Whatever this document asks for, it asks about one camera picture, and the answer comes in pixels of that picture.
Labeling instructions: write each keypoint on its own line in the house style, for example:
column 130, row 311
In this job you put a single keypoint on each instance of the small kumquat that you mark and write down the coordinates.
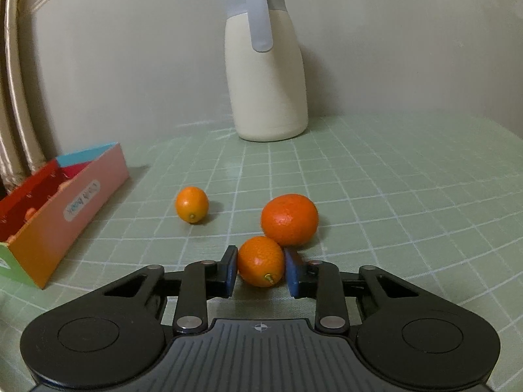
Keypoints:
column 192, row 205
column 260, row 261

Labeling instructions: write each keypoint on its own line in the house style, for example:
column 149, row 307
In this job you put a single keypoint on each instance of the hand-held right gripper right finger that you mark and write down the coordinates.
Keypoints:
column 293, row 271

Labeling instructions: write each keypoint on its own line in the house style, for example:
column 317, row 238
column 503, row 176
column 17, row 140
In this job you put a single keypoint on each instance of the beige curtain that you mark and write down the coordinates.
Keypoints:
column 18, row 102

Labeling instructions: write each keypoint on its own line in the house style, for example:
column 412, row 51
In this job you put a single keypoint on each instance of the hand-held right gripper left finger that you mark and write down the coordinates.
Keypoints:
column 229, row 271

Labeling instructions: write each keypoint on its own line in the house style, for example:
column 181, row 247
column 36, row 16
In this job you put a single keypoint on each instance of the green grid table cover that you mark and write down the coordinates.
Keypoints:
column 388, row 196

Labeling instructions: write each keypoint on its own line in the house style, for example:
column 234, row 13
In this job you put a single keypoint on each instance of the colourful cardboard box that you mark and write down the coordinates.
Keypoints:
column 77, row 208

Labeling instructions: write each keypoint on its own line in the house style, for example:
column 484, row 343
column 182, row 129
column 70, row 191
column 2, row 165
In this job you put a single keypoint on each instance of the cream thermos jug grey lid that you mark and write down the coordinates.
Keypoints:
column 269, row 73

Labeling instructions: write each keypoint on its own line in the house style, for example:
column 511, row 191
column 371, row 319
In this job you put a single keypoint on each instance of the large tangerine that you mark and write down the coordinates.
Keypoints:
column 290, row 219

